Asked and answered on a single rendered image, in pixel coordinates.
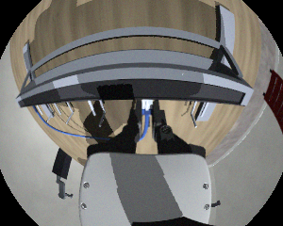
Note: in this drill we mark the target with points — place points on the white cable plug with blue boot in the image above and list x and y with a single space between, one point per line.
147 108

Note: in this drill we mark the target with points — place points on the blue patch cord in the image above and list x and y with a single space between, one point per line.
142 136

